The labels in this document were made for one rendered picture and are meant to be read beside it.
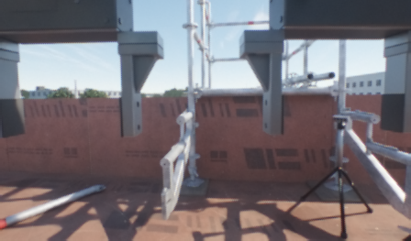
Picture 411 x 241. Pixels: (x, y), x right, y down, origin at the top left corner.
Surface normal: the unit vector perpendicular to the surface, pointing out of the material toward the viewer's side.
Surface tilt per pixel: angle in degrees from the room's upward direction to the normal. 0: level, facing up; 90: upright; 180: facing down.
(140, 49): 90
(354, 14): 90
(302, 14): 90
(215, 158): 90
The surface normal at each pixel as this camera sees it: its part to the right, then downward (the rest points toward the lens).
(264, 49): 0.00, 0.07
